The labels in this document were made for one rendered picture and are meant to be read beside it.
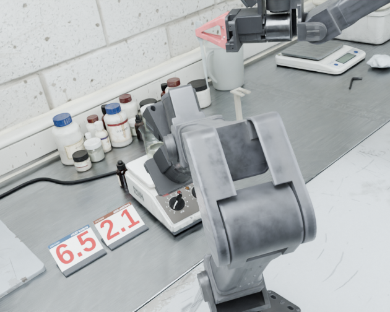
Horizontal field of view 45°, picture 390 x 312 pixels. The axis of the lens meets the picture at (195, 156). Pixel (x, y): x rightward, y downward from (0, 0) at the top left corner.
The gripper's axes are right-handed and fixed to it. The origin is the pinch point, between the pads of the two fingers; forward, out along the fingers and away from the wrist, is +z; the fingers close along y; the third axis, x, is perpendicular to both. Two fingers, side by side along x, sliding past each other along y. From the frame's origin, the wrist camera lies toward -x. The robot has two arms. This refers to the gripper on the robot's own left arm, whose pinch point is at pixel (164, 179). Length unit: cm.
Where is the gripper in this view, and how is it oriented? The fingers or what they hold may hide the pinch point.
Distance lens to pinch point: 90.1
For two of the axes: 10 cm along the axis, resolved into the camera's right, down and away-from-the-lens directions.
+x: 4.6, 8.8, -1.2
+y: -8.3, 3.7, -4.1
